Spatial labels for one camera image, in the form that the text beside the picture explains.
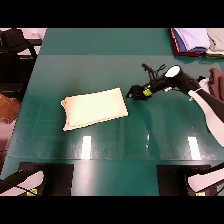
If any grey garment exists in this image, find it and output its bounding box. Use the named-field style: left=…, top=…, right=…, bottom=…
left=205, top=27, right=224, bottom=52

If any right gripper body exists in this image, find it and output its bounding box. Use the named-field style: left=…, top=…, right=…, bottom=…
left=126, top=84, right=155, bottom=101

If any cream T-shirt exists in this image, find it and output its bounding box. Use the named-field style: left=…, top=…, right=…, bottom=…
left=60, top=87, right=130, bottom=132

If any lavender garment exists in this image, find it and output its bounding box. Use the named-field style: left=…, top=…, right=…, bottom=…
left=172, top=27, right=212, bottom=53

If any brown garment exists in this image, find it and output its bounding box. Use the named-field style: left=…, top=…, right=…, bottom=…
left=207, top=67, right=224, bottom=102

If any black chair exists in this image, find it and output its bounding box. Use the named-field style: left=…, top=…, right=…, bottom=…
left=0, top=28, right=38, bottom=62

